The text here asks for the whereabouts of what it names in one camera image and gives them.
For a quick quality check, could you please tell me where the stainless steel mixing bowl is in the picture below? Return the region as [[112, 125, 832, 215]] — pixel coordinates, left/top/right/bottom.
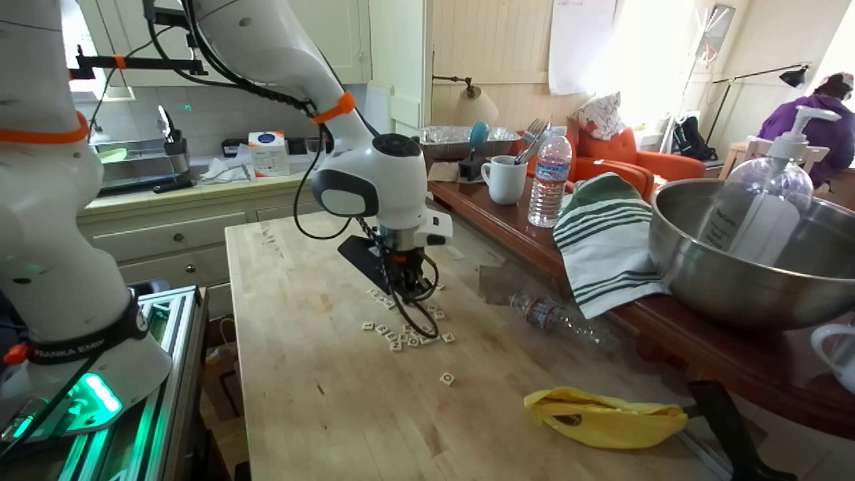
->
[[647, 179, 855, 334]]

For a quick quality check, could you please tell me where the white cup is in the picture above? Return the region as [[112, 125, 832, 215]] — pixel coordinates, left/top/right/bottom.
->
[[807, 321, 855, 396]]

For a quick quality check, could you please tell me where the black floor lamp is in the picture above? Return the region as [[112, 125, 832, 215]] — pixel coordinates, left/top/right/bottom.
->
[[704, 59, 815, 155]]

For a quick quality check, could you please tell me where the patterned white cushion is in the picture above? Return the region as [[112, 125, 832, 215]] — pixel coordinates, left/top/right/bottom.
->
[[576, 89, 629, 142]]

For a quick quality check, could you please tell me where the clear plastic water bottle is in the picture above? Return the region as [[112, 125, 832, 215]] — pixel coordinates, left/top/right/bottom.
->
[[526, 122, 573, 231]]

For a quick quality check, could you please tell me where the framed wall picture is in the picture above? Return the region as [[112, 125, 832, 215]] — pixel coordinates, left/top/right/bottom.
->
[[687, 3, 739, 79]]

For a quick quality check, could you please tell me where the dark wooden table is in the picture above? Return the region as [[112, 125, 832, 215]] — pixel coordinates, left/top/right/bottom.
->
[[426, 170, 855, 444]]

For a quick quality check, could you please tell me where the cream kitchen counter cabinet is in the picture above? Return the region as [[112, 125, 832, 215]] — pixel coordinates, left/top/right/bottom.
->
[[75, 167, 357, 321]]

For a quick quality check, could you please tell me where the person in purple top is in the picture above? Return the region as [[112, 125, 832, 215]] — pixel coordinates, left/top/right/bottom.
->
[[756, 70, 855, 189]]

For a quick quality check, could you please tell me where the clear pump soap dispenser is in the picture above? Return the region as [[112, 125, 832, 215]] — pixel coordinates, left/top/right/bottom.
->
[[697, 101, 843, 266]]

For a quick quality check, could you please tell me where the white wall poster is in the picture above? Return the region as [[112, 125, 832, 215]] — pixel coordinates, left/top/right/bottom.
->
[[544, 0, 619, 95]]

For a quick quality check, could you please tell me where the large aluminium foil tray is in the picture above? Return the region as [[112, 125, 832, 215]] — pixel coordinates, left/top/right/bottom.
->
[[417, 122, 524, 165]]

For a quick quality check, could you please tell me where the green striped white towel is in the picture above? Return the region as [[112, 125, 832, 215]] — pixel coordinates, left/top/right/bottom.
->
[[549, 170, 671, 322]]

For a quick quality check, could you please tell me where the white shade desk lamp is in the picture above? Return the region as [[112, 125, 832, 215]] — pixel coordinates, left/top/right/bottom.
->
[[430, 72, 501, 127]]

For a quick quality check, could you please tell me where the black stand leg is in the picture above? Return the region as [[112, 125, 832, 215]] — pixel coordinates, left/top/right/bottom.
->
[[687, 380, 795, 481]]

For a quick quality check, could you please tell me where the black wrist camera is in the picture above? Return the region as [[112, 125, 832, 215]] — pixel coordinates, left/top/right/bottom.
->
[[333, 231, 394, 293]]

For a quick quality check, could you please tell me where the orange velcro strap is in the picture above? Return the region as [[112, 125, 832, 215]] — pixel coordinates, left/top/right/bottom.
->
[[310, 89, 357, 127], [0, 110, 95, 149]]

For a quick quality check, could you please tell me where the crumpled clear plastic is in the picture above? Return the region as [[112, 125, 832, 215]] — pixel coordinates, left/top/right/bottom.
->
[[506, 288, 619, 346]]

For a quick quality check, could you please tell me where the yellow banana-shaped object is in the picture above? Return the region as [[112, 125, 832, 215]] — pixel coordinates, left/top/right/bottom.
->
[[520, 382, 693, 453]]

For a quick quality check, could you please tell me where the black camera mount rod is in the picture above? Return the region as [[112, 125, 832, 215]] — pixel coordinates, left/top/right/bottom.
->
[[67, 3, 211, 79]]

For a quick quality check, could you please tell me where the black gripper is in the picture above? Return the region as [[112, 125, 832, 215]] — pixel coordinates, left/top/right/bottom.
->
[[375, 226, 436, 301]]

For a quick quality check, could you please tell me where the white ceramic mug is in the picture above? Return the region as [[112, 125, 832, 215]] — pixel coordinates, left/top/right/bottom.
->
[[477, 151, 529, 209]]

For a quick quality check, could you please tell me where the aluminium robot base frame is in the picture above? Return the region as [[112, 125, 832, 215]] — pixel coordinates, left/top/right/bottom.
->
[[0, 284, 213, 481]]

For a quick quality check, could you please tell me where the orange armchair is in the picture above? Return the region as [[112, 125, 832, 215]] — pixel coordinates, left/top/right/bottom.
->
[[563, 115, 715, 201]]

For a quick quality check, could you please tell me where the black bag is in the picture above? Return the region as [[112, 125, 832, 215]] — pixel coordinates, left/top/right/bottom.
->
[[667, 113, 722, 162]]

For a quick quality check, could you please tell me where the white paper towel roll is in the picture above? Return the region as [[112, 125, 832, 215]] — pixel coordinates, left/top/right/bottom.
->
[[246, 127, 291, 177]]

